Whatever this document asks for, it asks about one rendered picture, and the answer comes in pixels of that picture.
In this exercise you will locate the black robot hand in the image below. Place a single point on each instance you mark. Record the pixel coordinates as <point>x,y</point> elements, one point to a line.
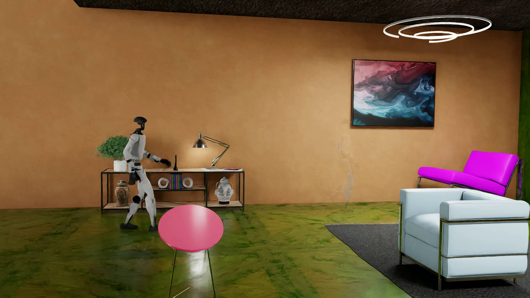
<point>166,162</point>
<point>132,178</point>

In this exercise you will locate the purple armchair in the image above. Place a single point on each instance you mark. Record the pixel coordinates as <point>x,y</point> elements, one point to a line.
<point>476,174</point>

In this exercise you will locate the small black bottle vase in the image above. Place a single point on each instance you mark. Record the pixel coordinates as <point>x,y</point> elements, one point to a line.
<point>175,164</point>

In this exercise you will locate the brown patterned ceramic vase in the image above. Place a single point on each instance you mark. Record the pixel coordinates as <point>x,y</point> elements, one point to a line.
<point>122,193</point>

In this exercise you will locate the row of colourful books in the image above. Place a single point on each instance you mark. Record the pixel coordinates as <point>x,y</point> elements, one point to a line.
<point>176,181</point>

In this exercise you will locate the white humanoid robot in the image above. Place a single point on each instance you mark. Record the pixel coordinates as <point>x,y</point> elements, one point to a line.
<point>137,151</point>

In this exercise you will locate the green potted plant white pot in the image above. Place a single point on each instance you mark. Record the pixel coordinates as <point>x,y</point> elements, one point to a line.
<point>112,148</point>

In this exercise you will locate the silver desk lamp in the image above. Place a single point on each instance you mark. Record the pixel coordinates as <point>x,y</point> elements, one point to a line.
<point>211,145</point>

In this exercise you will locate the black metal console shelf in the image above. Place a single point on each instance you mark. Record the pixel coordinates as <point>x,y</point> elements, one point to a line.
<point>215,169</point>

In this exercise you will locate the white floral ceramic jar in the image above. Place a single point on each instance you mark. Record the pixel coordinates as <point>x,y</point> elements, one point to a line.
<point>224,191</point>

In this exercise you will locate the pink flat book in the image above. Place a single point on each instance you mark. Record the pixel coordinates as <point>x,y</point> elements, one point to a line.
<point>232,169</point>

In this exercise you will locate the pink round side table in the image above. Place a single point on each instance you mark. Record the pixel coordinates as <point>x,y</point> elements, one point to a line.
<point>190,227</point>

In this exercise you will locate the dark grey rug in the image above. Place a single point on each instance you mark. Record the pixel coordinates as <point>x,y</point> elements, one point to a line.
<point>372,244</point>

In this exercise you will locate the abstract red blue painting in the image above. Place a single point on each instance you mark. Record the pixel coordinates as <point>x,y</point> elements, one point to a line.
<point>393,93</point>

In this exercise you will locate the white spiral ceiling light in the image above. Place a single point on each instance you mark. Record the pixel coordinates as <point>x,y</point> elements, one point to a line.
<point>437,28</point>

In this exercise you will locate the white armchair with metal frame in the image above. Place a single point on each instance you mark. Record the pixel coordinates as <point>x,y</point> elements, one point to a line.
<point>463,231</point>

